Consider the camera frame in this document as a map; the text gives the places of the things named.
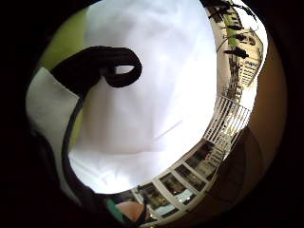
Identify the building with large windows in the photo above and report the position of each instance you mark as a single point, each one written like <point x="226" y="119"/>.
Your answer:
<point x="183" y="182"/>

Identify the the person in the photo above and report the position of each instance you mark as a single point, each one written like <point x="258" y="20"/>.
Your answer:
<point x="128" y="210"/>

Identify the pale distant building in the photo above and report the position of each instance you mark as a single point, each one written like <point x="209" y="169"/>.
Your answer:
<point x="251" y="61"/>

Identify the dark tree branches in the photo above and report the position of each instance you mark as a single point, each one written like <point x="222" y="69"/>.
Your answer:
<point x="236" y="50"/>

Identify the yellow-green box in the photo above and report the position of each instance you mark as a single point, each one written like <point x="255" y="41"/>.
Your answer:
<point x="68" y="39"/>

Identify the white metal railing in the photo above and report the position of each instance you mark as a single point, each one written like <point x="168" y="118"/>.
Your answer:
<point x="226" y="122"/>

